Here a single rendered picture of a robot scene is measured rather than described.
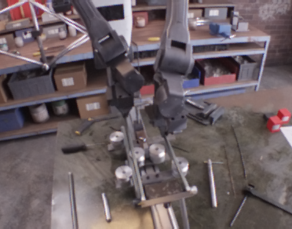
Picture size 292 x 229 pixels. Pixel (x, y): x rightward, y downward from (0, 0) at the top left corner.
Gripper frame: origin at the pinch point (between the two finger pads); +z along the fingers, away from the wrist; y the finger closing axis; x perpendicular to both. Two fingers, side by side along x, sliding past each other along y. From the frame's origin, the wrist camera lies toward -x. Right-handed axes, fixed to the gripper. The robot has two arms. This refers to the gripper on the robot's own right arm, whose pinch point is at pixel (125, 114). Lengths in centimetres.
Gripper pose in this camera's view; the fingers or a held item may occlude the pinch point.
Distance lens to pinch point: 79.0
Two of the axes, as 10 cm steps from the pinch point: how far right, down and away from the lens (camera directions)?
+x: -1.9, -6.1, 7.7
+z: 0.3, 7.8, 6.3
